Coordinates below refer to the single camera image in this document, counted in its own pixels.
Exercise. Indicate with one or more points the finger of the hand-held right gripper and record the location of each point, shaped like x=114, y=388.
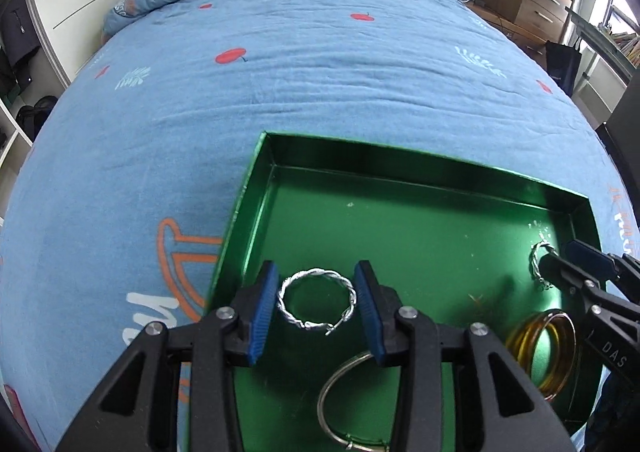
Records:
x=587, y=254
x=570, y=274

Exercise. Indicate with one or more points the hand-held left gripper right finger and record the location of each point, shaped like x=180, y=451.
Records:
x=367, y=317

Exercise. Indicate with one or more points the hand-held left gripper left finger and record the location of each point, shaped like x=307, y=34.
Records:
x=265, y=314

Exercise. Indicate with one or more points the twisted silver hoop earring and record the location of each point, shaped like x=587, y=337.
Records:
x=534, y=259
x=282, y=304

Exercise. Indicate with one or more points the green metallic tray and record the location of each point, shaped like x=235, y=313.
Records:
x=400, y=232

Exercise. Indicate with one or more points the amber translucent bangle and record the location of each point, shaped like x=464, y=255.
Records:
x=565, y=357

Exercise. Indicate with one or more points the black tote bag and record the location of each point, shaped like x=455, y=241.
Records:
x=562, y=65

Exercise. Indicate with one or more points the desk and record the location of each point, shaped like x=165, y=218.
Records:
x=600, y=40

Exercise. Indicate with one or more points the blue printed bed sheet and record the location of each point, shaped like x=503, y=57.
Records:
x=300, y=82

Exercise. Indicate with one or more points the black backpack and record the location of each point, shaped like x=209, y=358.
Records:
x=35, y=115

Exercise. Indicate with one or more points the dark hanging clothes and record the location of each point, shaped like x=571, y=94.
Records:
x=17, y=40

